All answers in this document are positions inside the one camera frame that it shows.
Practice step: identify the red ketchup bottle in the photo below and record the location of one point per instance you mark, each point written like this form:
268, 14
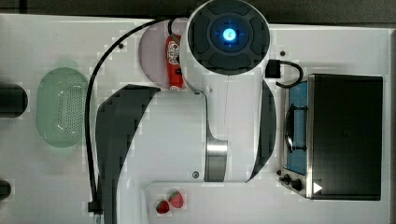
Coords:
175, 78

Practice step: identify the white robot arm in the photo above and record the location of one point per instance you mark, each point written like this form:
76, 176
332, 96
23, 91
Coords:
220, 128

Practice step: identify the pink round plate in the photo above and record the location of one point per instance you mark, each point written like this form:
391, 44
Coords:
152, 49

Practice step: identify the large red strawberry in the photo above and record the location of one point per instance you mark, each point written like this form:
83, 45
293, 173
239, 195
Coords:
176, 199

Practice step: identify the small red strawberry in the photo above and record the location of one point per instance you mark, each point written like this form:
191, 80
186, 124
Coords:
162, 207

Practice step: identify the black toaster oven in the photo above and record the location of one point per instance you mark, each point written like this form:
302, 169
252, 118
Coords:
332, 138

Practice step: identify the green perforated colander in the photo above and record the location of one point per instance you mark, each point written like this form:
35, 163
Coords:
60, 106

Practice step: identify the dark grey cup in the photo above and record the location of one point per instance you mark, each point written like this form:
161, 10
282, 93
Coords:
5, 189

